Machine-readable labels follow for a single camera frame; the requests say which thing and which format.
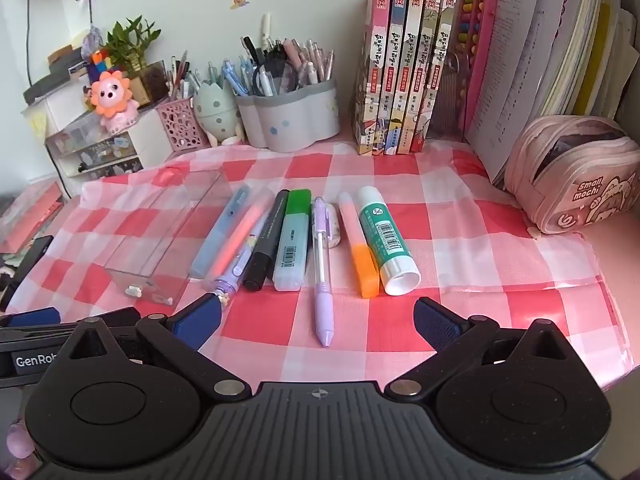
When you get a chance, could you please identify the hanging purple sachet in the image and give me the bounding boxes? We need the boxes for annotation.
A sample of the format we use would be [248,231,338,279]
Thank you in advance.
[82,0,104,54]

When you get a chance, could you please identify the white drawer organizer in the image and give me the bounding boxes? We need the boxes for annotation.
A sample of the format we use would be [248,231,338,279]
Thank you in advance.
[45,107,166,181]

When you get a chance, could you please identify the black wall cable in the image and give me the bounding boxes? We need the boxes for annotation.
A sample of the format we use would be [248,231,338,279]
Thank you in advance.
[24,0,40,92]

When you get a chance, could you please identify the coral pink pen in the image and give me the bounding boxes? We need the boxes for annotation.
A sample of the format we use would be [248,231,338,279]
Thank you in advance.
[220,187,273,281]

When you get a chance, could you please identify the small brown box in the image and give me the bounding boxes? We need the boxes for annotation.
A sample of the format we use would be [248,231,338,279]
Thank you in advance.
[47,45,83,67]

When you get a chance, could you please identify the colourful puzzle cube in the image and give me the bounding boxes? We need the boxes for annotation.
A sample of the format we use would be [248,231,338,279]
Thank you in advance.
[90,50,115,82]

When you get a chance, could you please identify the bunch of blue grey pens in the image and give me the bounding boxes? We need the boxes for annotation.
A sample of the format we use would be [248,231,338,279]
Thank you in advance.
[206,60,238,91]

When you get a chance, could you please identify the grey cloud-shaped pen holder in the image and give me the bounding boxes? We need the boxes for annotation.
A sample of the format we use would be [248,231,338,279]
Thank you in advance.
[235,79,341,153]

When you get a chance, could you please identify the clear plastic pencil box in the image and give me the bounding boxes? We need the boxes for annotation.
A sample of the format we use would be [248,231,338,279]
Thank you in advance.
[104,170,236,307]

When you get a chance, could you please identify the green white glue stick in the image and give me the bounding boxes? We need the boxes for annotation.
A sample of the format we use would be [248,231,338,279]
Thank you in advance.
[356,186,422,296]

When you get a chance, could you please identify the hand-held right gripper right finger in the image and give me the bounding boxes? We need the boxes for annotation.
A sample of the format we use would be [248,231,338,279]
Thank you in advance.
[384,296,577,401]

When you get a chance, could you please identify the lavender cartoon print pen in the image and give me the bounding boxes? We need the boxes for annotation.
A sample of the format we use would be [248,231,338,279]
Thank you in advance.
[202,212,273,306]

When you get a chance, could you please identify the orange pink highlighter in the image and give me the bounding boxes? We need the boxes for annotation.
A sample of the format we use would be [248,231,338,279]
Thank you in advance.
[338,191,381,298]

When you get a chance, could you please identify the bunch of red white pens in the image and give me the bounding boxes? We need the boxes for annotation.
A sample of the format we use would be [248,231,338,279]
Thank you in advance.
[167,50,203,103]

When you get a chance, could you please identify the clear plastic storage box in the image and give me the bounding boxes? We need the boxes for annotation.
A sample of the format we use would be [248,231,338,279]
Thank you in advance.
[45,112,113,153]

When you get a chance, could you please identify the pink orange lion figurine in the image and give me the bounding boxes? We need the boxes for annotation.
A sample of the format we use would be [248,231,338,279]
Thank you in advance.
[85,71,141,135]

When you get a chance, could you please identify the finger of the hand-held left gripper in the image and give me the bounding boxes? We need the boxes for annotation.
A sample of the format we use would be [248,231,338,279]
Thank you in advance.
[102,307,142,330]
[0,306,62,330]

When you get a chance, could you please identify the white eraser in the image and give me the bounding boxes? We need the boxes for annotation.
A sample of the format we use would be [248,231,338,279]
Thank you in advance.
[325,203,346,249]

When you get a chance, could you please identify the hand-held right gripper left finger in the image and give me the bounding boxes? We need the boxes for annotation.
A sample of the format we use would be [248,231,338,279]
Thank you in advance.
[60,292,252,401]

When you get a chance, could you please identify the dark grey marker pen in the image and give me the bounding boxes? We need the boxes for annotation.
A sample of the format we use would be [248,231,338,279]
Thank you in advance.
[243,189,291,292]

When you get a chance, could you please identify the clear acrylic bookend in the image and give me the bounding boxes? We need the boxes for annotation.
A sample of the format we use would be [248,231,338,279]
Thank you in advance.
[430,52,473,138]

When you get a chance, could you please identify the dark grey flat box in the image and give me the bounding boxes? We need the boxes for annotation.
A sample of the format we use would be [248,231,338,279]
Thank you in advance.
[24,67,88,103]

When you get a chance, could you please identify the pink checked plastic tablecloth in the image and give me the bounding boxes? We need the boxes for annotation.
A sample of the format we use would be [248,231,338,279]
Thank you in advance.
[10,142,632,392]

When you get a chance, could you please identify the purple mechanical pencil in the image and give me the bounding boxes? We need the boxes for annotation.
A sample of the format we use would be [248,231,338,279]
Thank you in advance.
[312,197,335,347]

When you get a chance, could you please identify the row of paper booklets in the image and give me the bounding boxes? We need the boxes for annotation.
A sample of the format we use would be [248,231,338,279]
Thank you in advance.
[465,0,640,191]

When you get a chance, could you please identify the pink zipped pencil case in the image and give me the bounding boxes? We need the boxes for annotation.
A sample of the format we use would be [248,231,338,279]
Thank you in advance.
[504,116,640,235]

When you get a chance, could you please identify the light blue pen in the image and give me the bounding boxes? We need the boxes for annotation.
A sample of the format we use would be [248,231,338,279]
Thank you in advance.
[189,184,252,281]

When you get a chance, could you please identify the pink comic book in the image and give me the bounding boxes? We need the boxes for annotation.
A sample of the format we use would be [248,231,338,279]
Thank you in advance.
[411,0,443,153]
[355,0,393,157]
[377,0,412,156]
[396,0,426,155]

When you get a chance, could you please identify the pink perforated pen basket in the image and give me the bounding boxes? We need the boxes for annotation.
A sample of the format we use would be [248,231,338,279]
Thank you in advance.
[156,97,208,153]

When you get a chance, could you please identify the black phone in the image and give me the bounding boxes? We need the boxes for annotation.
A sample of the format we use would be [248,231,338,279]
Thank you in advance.
[0,235,55,311]

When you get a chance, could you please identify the white storage box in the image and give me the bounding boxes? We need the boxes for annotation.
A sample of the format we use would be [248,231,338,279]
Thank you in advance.
[22,89,96,133]

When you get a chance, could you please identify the stack of pink wrapped books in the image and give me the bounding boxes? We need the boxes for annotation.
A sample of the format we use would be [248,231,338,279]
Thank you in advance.
[0,180,67,256]

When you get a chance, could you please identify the bunch of assorted pens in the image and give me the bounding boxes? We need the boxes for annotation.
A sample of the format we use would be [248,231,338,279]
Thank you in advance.
[222,12,337,97]

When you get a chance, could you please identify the black magnifying glass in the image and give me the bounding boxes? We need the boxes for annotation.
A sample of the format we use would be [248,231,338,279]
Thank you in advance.
[252,60,301,97]

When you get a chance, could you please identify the green egg-shaped pen holder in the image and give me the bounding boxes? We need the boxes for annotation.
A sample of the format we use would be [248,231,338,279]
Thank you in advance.
[192,74,242,147]

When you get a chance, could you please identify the green bamboo plant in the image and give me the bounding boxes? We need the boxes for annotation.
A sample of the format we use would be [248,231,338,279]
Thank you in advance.
[102,16,162,73]

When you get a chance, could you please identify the green blue highlighter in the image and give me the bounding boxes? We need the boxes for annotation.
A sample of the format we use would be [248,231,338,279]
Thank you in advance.
[272,188,313,292]

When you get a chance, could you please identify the pink abacus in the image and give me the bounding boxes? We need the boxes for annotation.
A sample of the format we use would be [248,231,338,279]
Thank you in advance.
[452,0,501,133]

